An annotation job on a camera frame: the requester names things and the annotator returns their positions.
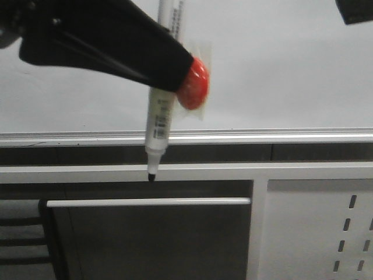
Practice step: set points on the white whiteboard marker pen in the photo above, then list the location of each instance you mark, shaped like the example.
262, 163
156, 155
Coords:
161, 103

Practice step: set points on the white whiteboard surface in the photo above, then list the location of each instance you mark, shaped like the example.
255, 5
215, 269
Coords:
275, 65

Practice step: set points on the white metal frame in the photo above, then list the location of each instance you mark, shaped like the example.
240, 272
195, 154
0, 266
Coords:
260, 174

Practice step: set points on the dark grey cabinet panel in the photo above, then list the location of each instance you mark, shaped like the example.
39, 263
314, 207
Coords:
159, 238

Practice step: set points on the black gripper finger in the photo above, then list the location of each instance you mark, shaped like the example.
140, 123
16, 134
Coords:
113, 37
355, 11

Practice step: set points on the white perforated metal panel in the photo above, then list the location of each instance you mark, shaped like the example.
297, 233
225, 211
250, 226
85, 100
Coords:
317, 229

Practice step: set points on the black slatted chair back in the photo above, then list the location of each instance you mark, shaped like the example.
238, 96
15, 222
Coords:
24, 251

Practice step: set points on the aluminium whiteboard tray rail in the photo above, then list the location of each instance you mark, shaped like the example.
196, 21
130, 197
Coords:
189, 137

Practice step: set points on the red round magnet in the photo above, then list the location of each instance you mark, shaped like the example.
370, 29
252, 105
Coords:
195, 88

